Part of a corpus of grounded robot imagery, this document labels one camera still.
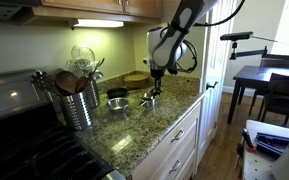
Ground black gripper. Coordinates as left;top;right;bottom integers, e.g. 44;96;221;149
150;69;164;97

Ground small steel measuring pot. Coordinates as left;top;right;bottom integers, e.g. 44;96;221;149
141;93;155;101

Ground large steel measuring pot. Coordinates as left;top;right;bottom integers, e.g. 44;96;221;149
139;97;155;108

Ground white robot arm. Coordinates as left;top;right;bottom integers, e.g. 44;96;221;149
143;0;218;97

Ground round wooden boards stack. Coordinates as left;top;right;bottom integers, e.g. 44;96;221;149
124;74;148;89

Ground black cast iron skillet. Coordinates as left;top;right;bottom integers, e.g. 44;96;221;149
106;88;128;99

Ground steel mixing bowl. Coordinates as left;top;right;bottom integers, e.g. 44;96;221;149
105;98;128;114

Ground rear steel utensil holder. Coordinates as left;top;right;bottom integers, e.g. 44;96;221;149
85;80;100;108

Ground steel utensil holder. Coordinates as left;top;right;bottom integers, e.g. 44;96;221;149
60;92;92;131
85;80;100;108

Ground white drawer cabinet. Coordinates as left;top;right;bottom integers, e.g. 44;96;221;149
127;94;203;180

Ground front steel utensil holder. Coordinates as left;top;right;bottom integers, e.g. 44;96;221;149
60;92;92;131

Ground wooden upper cabinets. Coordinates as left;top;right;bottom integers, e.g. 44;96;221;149
17;0;163;26

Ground wooden spoon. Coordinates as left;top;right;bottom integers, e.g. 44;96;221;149
55;71;77;94

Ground white cabinet door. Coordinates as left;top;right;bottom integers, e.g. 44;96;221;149
196;19;234;165

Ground dark wooden dining table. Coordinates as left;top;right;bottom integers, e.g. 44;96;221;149
227;65;289;124

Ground under-cabinet light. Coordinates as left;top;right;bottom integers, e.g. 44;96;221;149
68;19;124;28

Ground white cart with tools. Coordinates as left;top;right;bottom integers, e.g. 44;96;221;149
234;120;289;180

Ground dark wooden chair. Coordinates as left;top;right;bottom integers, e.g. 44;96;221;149
259;73;289;125

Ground black stove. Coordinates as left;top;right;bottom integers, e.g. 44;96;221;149
0;70;126;180

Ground black camera on stand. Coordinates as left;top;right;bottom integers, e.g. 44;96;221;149
219;31;289;62

